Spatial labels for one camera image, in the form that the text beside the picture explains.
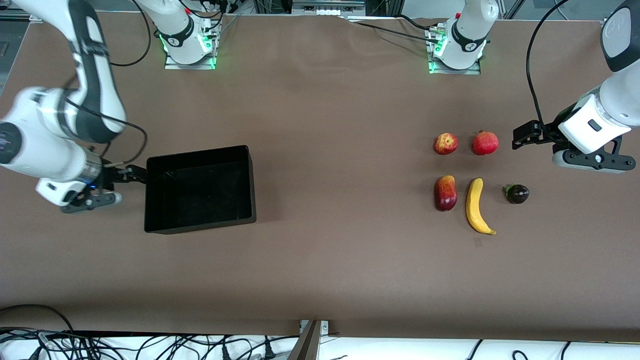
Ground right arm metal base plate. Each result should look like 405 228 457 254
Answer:
164 20 218 70

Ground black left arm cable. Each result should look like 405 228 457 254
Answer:
526 0 571 132

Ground black plastic box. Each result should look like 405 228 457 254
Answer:
144 145 257 235

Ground red yellow apple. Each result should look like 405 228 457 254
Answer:
433 132 459 155

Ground dark purple eggplant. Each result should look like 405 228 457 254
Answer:
503 183 530 205

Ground black arched cable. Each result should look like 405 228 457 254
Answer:
0 304 76 333

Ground black looped cable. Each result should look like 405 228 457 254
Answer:
109 0 152 67

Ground black table cable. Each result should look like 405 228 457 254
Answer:
356 21 438 42

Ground red mango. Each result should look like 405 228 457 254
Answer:
434 175 458 212

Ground red pomegranate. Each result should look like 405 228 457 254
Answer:
472 130 500 156

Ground yellow banana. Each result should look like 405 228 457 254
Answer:
465 177 497 236

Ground grey equipment rack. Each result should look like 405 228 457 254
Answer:
252 0 401 18

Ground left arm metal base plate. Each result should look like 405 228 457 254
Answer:
427 22 482 76

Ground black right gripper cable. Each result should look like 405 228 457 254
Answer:
62 97 149 168

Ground grey metal bracket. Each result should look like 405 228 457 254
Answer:
287 320 331 360

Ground tangled black cables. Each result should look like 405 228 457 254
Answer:
0 327 301 360

